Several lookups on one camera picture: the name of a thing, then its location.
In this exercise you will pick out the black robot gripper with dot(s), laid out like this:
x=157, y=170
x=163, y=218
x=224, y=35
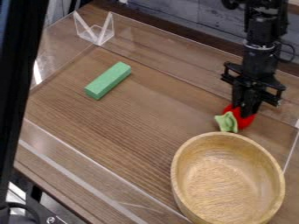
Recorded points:
x=253, y=79

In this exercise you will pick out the red plush strawberry toy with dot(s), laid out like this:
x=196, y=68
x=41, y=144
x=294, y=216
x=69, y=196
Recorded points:
x=232, y=121

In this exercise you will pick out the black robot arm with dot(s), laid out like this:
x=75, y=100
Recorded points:
x=266, y=21

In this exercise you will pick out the wooden bowl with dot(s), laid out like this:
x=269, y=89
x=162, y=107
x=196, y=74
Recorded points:
x=228, y=180

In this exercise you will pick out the clear acrylic tray walls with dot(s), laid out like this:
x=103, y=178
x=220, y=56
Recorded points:
x=99, y=154

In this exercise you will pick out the green rectangular block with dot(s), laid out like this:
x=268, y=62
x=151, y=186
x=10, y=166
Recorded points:
x=103, y=84

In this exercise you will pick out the black vertical post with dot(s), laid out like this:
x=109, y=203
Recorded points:
x=22, y=22

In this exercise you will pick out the black table leg bracket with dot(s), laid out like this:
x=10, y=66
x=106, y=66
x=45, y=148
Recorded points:
x=53, y=212

